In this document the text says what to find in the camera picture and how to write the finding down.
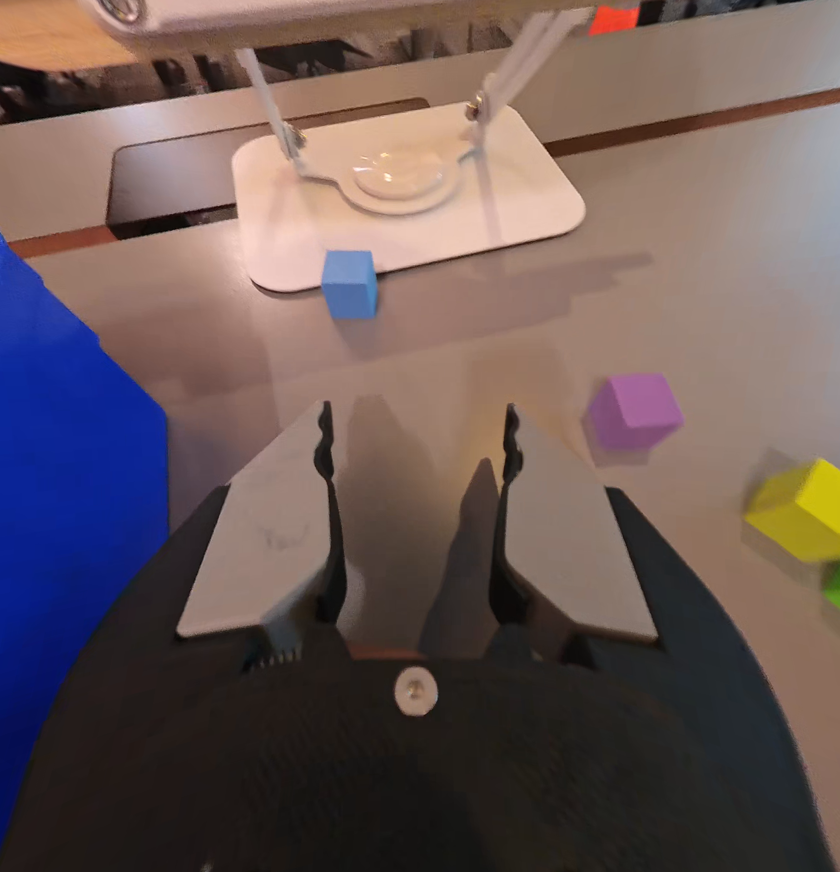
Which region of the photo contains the orange traffic cone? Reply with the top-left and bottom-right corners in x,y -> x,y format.
587,0 -> 642,36

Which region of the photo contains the blue foam cube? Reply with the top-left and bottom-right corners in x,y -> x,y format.
321,249 -> 380,321

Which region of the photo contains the purple foam cube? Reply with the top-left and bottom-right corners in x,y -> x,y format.
587,372 -> 685,452

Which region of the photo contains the white document holder stand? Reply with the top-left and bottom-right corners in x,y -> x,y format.
0,0 -> 642,295

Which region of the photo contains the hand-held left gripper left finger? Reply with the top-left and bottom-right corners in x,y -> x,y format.
176,401 -> 348,641

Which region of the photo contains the yellow foam cube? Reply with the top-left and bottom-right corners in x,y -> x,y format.
743,458 -> 840,564

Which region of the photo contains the blue plastic bin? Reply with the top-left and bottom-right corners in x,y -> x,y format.
0,208 -> 170,846

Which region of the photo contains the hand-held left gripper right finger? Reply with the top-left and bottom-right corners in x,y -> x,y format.
490,402 -> 661,649

